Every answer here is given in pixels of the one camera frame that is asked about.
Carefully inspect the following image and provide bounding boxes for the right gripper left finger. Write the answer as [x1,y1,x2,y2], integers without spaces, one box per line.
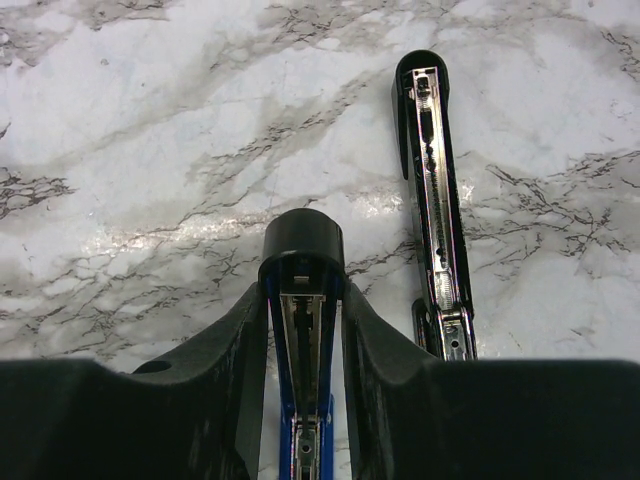
[1,285,267,479]

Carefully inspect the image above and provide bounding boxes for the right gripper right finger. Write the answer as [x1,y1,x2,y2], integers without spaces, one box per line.
[342,285,639,479]

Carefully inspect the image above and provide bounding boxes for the black stapler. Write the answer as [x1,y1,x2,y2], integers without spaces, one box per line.
[392,50,477,361]

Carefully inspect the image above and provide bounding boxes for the blue stapler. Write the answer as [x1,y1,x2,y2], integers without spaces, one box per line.
[259,208,346,479]

